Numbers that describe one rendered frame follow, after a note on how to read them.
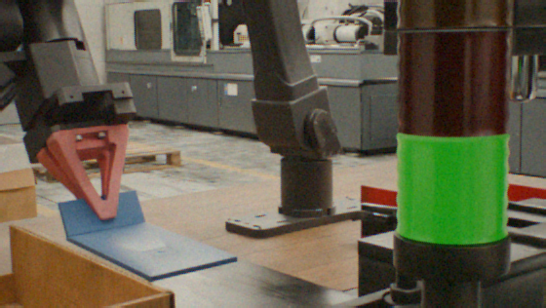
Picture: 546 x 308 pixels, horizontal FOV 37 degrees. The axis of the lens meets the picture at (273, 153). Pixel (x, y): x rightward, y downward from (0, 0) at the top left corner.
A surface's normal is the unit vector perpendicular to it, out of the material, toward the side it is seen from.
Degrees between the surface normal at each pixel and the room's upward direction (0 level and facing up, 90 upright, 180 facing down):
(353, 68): 90
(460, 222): 76
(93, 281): 90
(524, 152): 90
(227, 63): 90
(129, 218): 61
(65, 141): 82
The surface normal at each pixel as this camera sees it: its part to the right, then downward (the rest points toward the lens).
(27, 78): -0.79, 0.13
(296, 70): 0.60, -0.11
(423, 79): -0.63, -0.12
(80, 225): 0.51, -0.39
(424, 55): -0.62, 0.36
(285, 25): 0.66, 0.11
